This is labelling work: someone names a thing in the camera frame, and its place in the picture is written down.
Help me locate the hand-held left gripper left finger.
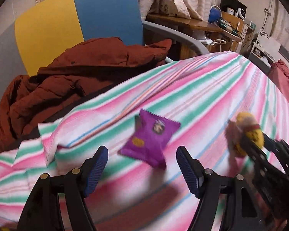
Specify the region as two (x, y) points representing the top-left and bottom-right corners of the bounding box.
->
(17, 146), (109, 231)

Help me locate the purple snack packet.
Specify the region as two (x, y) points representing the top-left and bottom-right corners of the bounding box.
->
(118, 109), (181, 169)

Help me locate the grey yellow blue chair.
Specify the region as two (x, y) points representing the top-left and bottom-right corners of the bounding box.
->
(0, 0), (210, 126)

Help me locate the cardboard box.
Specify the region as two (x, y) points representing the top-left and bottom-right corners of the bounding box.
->
(158, 0), (181, 17)

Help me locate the blue desk lamp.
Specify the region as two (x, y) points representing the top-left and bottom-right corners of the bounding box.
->
(208, 5), (222, 23)

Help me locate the brown padded jacket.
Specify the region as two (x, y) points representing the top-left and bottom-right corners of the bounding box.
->
(0, 37), (173, 157)

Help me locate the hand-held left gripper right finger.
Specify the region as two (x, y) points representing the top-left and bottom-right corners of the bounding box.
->
(176, 146), (266, 231)

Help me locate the pink cloth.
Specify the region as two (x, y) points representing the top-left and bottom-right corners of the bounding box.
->
(270, 59), (289, 121)

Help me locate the yellow heart-shaped scrubber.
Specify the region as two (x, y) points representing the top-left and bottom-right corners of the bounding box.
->
(226, 112), (265, 158)

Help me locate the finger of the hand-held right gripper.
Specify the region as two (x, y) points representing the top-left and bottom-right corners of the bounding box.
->
(262, 133), (289, 174)
(241, 135), (280, 181)

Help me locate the wooden desk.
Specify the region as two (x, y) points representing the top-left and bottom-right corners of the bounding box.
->
(146, 13), (254, 60)

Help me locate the striped pink green tablecloth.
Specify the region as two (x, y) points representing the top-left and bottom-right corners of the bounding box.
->
(0, 51), (289, 231)

